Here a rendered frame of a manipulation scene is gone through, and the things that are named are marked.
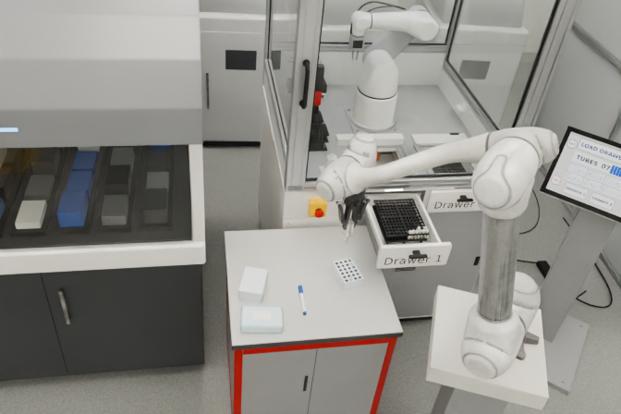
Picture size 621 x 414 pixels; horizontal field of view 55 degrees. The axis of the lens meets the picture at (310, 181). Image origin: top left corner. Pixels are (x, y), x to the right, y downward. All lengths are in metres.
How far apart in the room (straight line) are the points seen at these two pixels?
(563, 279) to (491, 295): 1.35
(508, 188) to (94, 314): 1.78
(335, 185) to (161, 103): 0.60
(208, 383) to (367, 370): 0.87
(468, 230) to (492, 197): 1.32
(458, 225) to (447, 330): 0.75
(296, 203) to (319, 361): 0.65
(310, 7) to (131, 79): 0.63
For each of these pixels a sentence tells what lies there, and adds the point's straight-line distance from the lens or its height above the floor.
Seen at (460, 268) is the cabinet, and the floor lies 0.42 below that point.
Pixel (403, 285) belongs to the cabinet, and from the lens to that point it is 3.01.
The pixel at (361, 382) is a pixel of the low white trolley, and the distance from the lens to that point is 2.48.
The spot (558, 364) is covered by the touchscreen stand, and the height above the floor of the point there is 0.04.
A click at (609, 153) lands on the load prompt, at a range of 2.81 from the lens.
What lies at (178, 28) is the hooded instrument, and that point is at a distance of 1.92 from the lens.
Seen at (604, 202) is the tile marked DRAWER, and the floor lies 1.00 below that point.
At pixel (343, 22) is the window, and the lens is 2.12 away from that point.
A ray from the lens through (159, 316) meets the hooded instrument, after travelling 2.67.
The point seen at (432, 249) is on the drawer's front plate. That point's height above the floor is 0.91.
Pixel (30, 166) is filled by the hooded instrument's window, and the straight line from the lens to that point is 2.10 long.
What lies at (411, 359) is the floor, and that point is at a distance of 3.15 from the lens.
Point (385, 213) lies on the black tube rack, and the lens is 2.49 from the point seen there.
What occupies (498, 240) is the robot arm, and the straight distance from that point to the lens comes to 1.70.
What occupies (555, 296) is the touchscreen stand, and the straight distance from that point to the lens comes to 3.23.
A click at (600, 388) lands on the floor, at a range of 3.43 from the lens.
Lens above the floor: 2.48
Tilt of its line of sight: 37 degrees down
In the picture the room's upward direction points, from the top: 6 degrees clockwise
